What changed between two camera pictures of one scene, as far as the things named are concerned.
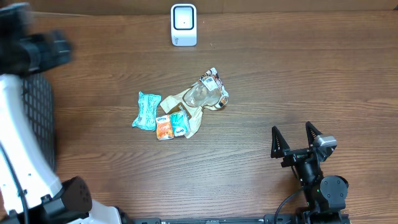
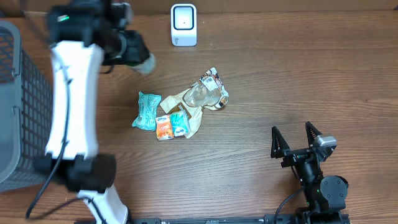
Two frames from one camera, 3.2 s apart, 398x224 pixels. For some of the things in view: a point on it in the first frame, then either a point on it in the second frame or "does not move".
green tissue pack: x=179 y=122 does not move
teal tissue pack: x=147 y=104 does not move
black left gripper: x=58 y=47 -> x=137 y=54
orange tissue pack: x=164 y=127 does not move
